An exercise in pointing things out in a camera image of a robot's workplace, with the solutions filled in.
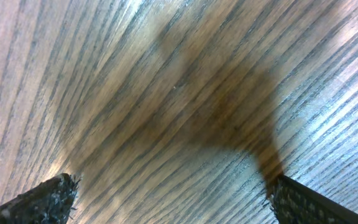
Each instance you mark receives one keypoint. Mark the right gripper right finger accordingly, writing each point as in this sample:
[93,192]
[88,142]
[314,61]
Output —
[294,203]

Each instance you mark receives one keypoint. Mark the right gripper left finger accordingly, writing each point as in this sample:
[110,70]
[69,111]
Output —
[49,202]

